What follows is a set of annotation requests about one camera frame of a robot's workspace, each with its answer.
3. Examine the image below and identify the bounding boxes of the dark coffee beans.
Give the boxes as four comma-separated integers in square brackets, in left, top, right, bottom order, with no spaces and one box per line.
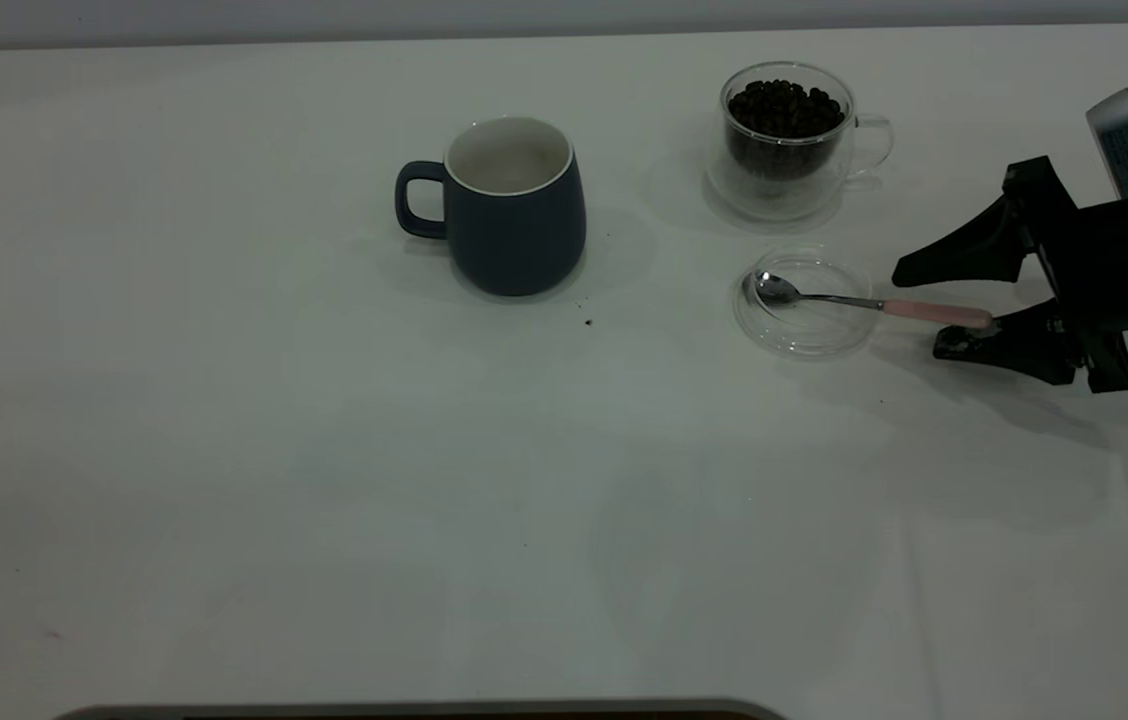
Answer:
[726,78,845,183]

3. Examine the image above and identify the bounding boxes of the clear round glass saucer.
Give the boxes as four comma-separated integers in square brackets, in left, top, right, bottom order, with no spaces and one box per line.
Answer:
[732,249,878,361]

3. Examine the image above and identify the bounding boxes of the clear double-wall glass cup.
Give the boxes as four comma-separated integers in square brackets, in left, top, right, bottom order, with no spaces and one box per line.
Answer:
[704,62,895,223]

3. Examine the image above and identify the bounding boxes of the metal spoon with pink handle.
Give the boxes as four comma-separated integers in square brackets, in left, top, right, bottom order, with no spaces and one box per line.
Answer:
[753,270,997,331]

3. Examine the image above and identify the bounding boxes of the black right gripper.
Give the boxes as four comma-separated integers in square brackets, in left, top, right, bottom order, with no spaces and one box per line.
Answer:
[892,156,1128,393]

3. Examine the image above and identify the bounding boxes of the dark grey ceramic mug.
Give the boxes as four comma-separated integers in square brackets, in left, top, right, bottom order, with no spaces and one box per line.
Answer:
[395,116,587,298]

